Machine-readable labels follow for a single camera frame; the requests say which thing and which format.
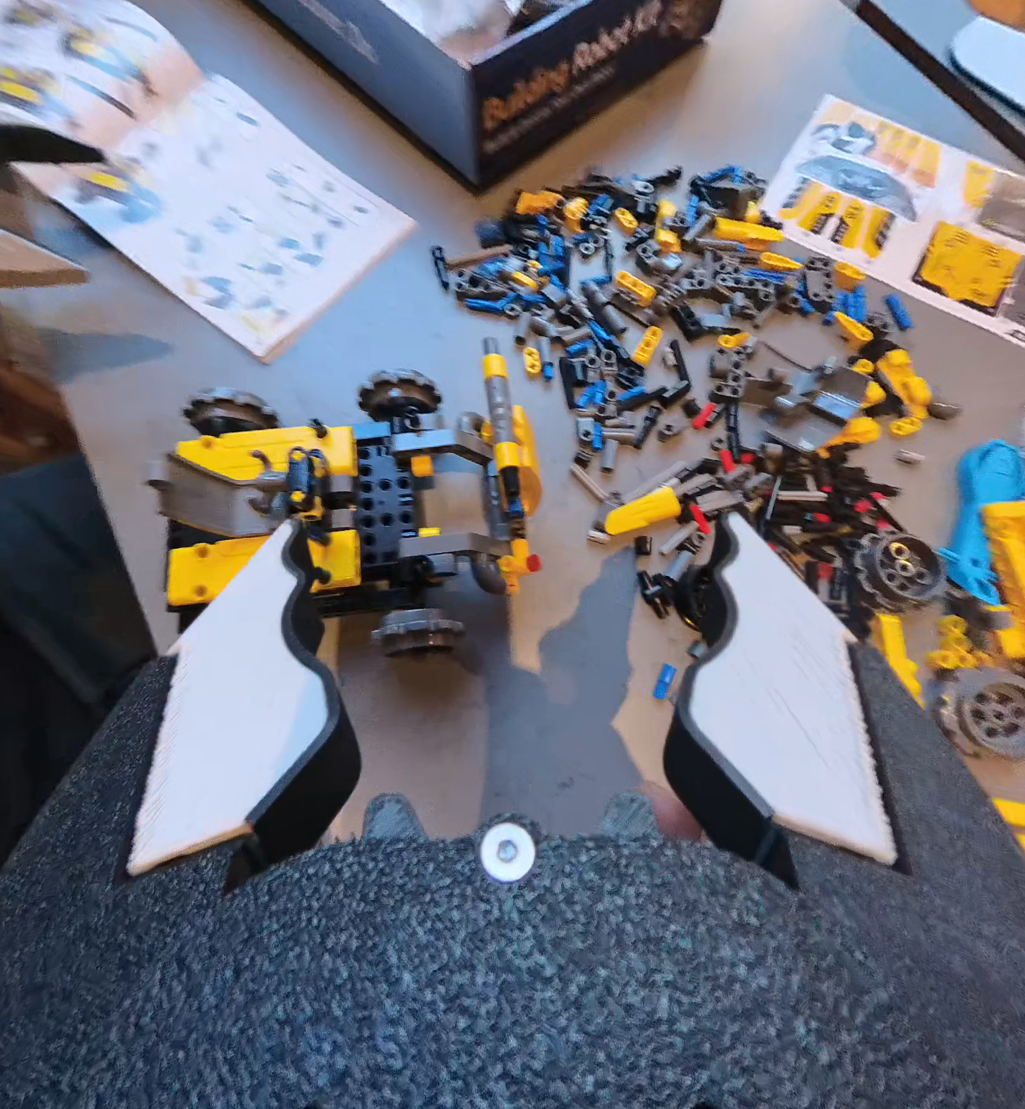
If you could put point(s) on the crumpled clear plastic bags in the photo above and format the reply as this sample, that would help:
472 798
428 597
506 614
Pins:
477 22

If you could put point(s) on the yellow toy vehicle assembly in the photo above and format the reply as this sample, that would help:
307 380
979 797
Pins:
218 450

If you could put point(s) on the white paper booklet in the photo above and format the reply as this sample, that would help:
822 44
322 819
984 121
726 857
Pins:
244 199

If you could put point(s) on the wooden beam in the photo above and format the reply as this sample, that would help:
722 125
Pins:
27 407

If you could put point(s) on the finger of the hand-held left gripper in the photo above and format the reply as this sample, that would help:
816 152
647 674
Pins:
10 256
10 145

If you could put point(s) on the pile of yellow building pieces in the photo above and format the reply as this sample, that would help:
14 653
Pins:
1023 554

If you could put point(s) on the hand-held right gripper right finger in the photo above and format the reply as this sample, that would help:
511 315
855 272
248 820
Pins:
789 736

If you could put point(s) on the grey wheel with knobby tyre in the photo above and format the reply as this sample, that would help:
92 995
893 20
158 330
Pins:
898 567
993 715

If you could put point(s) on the pale wooden sign stand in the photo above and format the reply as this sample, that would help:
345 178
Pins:
1023 10

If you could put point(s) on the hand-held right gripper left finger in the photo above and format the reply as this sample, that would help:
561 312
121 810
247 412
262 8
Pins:
235 736

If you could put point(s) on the black beam with yellow pins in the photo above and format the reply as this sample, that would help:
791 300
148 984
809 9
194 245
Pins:
304 485

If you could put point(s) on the white flat device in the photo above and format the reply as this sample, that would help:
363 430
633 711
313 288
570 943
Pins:
1015 69

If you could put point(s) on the adjoining grey table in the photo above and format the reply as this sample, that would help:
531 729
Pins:
928 26

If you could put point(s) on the grey desk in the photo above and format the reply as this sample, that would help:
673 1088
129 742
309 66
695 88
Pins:
789 61

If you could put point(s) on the sticker sheet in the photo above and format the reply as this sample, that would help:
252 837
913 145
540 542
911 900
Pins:
911 199

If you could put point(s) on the plain black tyre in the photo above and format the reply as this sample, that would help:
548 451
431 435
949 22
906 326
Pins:
698 598

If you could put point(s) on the long blue connector pin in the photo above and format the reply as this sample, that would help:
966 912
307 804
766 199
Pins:
665 682

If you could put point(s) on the person's leg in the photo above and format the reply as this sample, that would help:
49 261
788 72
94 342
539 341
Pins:
27 554

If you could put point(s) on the pile of mixed small pieces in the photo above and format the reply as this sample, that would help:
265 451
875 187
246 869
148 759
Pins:
651 286

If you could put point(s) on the dark blue cardboard kit box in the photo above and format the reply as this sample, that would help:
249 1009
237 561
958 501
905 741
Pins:
564 87

